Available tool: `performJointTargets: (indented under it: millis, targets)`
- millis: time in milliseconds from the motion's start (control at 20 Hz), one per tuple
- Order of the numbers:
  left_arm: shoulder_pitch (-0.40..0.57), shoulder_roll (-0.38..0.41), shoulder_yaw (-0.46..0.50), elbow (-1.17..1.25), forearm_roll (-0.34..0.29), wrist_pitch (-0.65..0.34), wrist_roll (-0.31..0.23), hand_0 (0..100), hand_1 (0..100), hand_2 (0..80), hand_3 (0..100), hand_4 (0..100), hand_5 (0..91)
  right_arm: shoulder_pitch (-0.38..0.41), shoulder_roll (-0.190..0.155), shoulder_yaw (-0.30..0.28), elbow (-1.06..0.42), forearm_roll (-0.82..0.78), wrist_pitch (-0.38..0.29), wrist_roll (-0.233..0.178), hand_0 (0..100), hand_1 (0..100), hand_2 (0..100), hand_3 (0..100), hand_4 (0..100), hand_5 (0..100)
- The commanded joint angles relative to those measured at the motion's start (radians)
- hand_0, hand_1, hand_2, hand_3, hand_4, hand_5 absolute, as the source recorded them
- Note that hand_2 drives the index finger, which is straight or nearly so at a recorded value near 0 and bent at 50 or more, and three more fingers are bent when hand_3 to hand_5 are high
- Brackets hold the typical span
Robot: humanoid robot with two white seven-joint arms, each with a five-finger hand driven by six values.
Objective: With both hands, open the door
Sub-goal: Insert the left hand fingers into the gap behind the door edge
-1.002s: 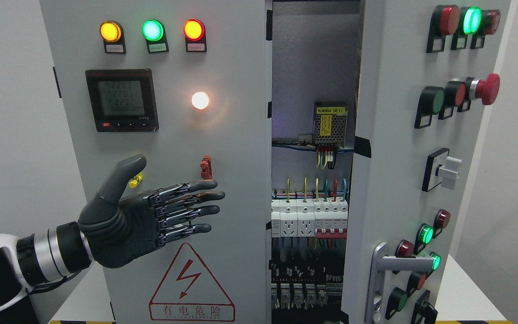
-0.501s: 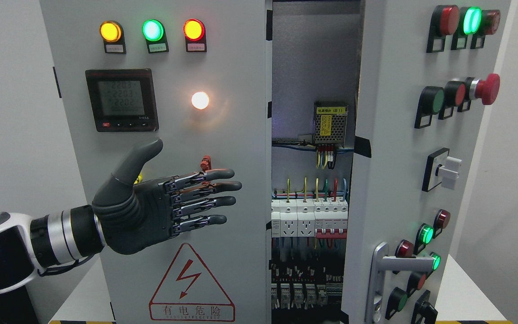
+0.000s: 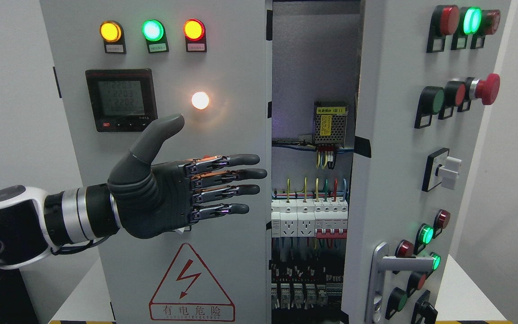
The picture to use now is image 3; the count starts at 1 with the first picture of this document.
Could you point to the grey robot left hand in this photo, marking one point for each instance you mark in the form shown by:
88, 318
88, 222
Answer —
153, 199

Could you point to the grey cabinet door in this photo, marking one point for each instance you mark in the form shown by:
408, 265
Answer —
415, 57
233, 74

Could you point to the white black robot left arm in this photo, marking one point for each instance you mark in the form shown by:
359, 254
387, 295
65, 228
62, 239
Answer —
35, 224

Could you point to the red electric hazard warning sticker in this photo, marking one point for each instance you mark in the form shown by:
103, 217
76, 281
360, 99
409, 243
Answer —
190, 292

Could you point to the black digital power meter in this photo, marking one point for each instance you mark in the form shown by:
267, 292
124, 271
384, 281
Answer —
122, 100

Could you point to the white glowing indicator light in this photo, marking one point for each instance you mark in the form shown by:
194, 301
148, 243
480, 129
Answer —
200, 100

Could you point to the lower relay terminal row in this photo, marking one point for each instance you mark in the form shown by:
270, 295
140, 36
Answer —
306, 285

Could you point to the green indicator light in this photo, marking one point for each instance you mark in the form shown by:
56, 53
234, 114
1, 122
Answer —
155, 34

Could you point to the yellow indicator light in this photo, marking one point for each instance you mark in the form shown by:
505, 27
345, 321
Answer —
112, 34

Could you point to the white socket breaker row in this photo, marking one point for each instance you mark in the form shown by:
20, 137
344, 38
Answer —
323, 219

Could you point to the red indicator light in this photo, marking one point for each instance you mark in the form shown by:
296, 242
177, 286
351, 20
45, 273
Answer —
195, 36

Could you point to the black box at left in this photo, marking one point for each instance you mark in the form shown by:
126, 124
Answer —
15, 303

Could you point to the metal mesh power supply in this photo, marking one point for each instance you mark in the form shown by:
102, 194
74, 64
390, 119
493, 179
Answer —
330, 122

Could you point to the red emergency stop button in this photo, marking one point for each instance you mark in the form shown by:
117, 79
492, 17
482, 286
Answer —
485, 90

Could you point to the silver door handle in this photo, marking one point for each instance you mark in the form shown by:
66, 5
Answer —
376, 307

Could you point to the white rotary switch right door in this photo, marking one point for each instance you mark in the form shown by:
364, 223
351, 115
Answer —
441, 169

